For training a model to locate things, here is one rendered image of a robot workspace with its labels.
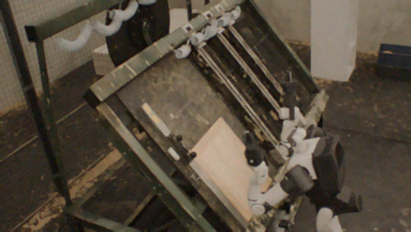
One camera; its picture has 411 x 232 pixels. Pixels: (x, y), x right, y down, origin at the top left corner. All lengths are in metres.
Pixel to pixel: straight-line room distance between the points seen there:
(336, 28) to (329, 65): 0.61
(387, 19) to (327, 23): 1.58
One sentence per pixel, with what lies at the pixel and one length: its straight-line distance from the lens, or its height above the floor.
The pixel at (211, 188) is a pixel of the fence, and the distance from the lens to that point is 2.40.
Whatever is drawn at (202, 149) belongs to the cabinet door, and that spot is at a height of 1.30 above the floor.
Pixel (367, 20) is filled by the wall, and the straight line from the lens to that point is 7.40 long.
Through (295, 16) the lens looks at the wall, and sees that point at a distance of 7.73.
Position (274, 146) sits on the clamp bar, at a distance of 2.95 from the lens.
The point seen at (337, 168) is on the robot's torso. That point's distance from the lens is 2.27.
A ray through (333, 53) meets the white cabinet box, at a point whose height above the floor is 0.43.
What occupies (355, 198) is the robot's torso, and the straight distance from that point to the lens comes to 2.48.
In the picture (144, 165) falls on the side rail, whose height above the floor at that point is 1.45.
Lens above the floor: 2.70
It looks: 30 degrees down
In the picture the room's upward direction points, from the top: 6 degrees counter-clockwise
